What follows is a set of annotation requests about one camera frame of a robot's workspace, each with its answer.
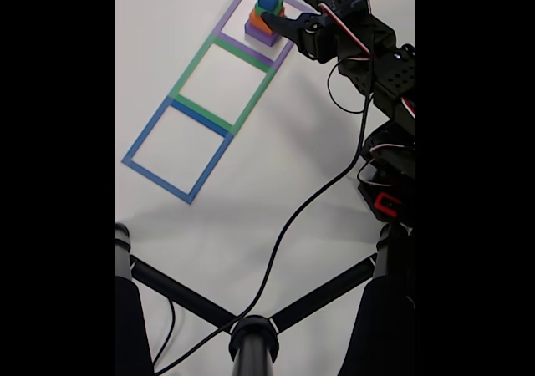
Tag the red table clamp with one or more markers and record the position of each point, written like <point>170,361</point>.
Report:
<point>384,202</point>

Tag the green square frame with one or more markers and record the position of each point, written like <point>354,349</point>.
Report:
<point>193,66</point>

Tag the large purple cube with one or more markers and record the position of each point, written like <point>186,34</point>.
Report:
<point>257,37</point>

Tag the orange cube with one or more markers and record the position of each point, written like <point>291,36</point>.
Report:
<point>256,21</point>

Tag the blue square frame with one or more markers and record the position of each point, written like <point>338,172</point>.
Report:
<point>146,130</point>

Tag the purple square frame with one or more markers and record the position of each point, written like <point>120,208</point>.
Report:
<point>244,49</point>

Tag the black tripod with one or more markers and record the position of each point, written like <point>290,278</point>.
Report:
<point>253,351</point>

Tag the green cube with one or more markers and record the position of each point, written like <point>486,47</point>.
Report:
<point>261,11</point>

